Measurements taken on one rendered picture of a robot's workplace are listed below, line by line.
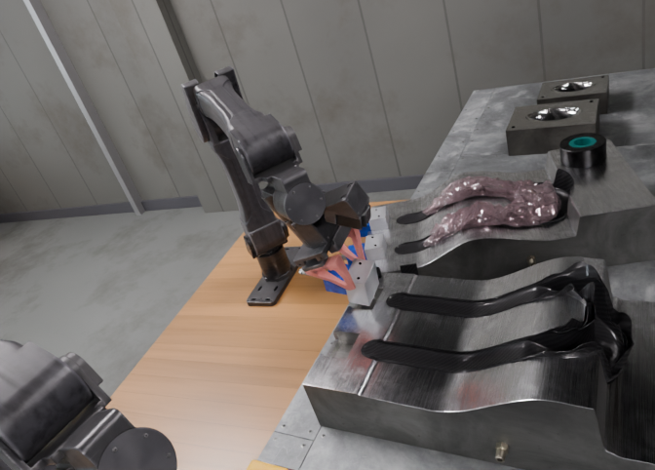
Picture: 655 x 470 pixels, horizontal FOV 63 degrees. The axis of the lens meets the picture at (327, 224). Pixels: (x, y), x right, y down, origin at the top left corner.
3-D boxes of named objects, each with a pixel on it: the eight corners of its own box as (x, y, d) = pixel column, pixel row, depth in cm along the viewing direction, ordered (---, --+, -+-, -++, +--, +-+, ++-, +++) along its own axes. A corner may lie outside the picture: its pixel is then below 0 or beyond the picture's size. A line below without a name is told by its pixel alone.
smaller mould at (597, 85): (538, 120, 149) (536, 99, 147) (544, 101, 159) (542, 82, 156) (607, 113, 141) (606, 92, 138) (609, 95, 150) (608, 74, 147)
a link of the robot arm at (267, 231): (288, 246, 112) (234, 97, 95) (259, 260, 110) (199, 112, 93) (278, 234, 117) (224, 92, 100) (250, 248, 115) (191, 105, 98)
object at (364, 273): (297, 292, 92) (289, 270, 88) (309, 270, 95) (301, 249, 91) (369, 306, 86) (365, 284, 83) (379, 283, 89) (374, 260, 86)
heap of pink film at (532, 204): (423, 254, 100) (414, 218, 97) (422, 206, 115) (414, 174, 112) (571, 231, 94) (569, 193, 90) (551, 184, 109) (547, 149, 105)
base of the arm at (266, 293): (299, 220, 122) (273, 221, 125) (261, 275, 106) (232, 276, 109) (310, 249, 125) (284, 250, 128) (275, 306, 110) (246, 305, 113)
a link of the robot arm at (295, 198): (343, 208, 73) (311, 124, 69) (287, 236, 70) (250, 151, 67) (314, 197, 83) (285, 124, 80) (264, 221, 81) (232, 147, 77)
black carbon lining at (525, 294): (360, 369, 79) (342, 320, 74) (395, 296, 90) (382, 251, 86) (634, 409, 61) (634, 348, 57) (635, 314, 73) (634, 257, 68)
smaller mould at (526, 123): (508, 156, 136) (505, 131, 133) (518, 131, 147) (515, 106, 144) (597, 150, 126) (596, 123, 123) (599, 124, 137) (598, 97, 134)
